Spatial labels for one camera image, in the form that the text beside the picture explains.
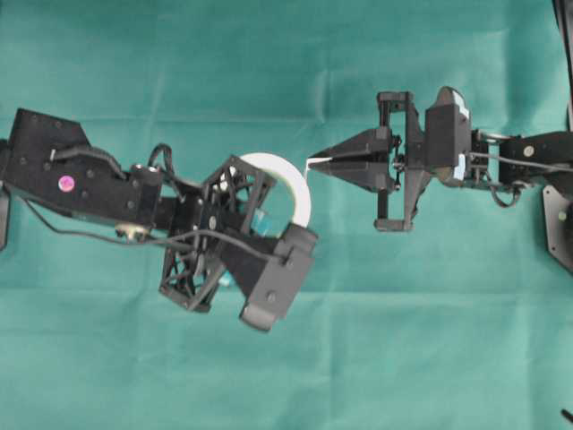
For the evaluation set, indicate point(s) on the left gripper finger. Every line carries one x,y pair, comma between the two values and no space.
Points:
191,278
233,193

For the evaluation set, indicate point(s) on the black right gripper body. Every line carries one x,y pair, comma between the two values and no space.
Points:
408,160

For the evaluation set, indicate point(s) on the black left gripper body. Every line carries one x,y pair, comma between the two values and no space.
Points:
189,224

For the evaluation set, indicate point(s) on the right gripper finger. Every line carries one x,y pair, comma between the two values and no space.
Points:
371,176
369,145

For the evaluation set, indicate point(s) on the white duct tape roll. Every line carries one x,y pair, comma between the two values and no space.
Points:
285,171

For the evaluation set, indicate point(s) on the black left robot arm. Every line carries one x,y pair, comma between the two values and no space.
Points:
50,164

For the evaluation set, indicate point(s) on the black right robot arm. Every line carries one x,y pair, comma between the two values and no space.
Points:
504,165

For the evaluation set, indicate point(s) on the green cloth table cover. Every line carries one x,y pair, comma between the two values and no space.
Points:
465,322

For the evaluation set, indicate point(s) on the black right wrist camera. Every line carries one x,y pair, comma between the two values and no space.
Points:
447,137

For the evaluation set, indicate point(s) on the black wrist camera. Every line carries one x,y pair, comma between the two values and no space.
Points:
447,137
270,283

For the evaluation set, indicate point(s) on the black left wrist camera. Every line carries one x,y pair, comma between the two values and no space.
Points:
270,283

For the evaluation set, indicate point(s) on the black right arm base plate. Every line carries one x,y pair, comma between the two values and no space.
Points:
557,210

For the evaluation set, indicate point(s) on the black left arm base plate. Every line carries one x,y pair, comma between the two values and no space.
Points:
4,215

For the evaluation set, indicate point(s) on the black frame post right edge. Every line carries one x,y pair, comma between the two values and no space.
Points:
563,15

